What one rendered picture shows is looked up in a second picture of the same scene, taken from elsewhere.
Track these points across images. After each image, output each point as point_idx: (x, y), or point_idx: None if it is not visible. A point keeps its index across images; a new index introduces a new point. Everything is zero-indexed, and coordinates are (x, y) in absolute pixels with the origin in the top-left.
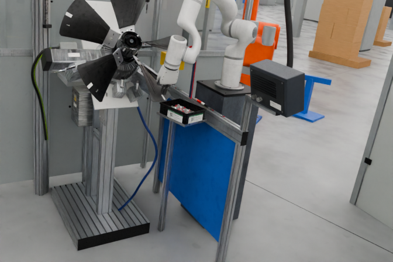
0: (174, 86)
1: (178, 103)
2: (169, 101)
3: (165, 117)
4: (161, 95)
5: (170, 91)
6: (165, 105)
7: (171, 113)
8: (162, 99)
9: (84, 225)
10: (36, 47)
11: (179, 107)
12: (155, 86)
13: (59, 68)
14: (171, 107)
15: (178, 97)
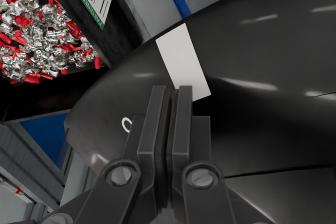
0: (22, 195)
1: (15, 100)
2: (67, 105)
3: None
4: (201, 95)
5: (41, 179)
6: (112, 59)
7: None
8: (212, 20)
9: None
10: None
11: (16, 57)
12: (290, 211)
13: None
14: (77, 20)
15: (14, 148)
